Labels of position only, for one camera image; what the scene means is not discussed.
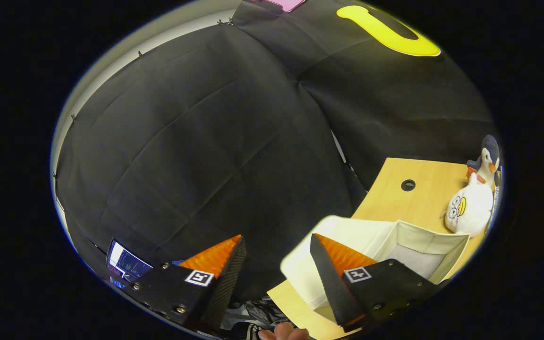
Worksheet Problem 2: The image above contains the white duck plush toy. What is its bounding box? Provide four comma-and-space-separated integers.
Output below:
444, 184, 495, 238

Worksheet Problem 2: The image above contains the cream storage box lid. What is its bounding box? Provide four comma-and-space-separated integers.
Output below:
280, 215, 398, 310

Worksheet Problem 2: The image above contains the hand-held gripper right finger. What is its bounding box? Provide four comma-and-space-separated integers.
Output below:
309, 233, 445, 333

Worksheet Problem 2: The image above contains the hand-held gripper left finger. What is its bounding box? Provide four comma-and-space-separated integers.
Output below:
123, 234, 247, 332

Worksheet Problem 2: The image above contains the penguin plush toy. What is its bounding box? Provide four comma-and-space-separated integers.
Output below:
466, 135, 502, 189

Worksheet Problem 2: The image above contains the beige fabric storage box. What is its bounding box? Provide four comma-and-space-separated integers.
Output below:
314, 220, 471, 326

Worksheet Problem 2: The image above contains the computer monitor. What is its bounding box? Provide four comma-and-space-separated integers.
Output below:
106, 238, 153, 280

